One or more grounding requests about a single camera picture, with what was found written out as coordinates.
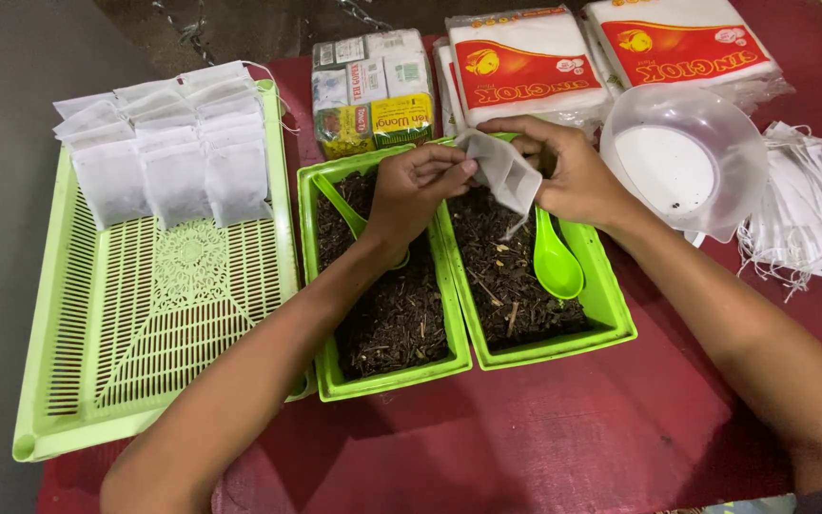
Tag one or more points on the person's right hand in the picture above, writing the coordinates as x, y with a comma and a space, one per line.
582, 178

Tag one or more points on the person's left hand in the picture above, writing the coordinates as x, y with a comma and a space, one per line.
400, 193

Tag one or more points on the person's left fingers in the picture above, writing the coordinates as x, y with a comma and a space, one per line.
450, 168

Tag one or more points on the person's right fingers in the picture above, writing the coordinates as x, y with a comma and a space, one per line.
525, 132

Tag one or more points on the white tea bag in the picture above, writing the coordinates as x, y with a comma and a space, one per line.
504, 175

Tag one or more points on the white bag pack red label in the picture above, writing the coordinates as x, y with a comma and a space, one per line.
682, 21
447, 85
525, 43

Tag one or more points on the wrapped bundle of tea packets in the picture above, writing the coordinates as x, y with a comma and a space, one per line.
368, 85

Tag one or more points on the green plastic spoon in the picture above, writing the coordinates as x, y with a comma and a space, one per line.
339, 203
557, 264

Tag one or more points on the loose dried tea leaves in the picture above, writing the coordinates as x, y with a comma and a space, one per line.
389, 321
496, 285

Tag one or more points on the clear plastic bowl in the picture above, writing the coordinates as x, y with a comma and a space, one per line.
668, 171

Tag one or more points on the green plastic tub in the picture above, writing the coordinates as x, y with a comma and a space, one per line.
600, 293
389, 383

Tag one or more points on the rows of filled tea bags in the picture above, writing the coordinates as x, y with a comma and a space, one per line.
175, 178

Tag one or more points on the light green slotted tray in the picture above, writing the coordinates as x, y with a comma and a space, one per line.
168, 307

